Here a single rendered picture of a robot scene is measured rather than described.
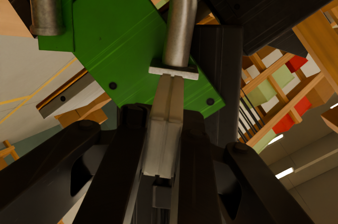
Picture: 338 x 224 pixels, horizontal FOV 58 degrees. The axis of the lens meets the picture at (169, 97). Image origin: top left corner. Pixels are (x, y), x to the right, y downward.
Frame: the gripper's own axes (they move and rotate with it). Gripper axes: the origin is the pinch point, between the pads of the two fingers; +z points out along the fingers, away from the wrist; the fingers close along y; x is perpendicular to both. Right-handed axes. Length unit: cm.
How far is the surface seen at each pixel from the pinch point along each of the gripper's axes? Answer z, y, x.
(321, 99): 361, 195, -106
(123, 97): 20.8, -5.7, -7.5
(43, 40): 20.6, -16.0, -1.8
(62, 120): 585, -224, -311
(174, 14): 17.6, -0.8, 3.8
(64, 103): 32.7, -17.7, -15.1
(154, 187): 17.7, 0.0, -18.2
